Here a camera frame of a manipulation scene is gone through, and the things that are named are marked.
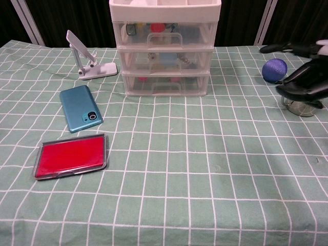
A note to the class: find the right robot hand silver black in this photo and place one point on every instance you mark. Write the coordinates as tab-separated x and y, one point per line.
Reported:
307	84

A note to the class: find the clear drawer with blue cube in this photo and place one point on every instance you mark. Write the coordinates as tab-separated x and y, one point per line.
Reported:
202	64

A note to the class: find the clear drawer with pink toys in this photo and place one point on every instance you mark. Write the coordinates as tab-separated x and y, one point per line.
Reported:
194	87

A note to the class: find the small steel cup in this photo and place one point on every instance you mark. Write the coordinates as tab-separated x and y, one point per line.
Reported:
302	110

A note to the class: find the purple blue ball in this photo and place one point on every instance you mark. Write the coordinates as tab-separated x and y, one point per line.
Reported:
274	70

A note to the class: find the small metal keyring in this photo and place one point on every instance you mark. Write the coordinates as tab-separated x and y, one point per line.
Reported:
184	61

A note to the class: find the pink small toy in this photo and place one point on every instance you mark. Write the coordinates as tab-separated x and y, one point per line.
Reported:
175	79
143	78

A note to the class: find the green checked tablecloth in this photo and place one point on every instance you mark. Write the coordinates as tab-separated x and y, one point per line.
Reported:
179	166

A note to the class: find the red round small item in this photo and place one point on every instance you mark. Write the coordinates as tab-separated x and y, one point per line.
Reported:
156	27

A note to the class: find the black square small item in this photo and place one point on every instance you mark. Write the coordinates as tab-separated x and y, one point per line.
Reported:
131	30

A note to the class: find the white folding phone stand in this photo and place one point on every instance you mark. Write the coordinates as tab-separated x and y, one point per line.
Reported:
102	70

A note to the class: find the blue smartphone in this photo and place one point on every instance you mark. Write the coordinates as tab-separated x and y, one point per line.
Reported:
77	107

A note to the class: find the red ink pad clear case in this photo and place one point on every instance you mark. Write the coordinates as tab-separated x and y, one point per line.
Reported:
71	156

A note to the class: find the silver frame pole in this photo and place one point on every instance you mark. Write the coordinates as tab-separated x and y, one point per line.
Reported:
265	23
28	23

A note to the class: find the white plastic drawer unit frame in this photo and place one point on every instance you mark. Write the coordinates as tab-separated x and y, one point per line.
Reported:
164	14

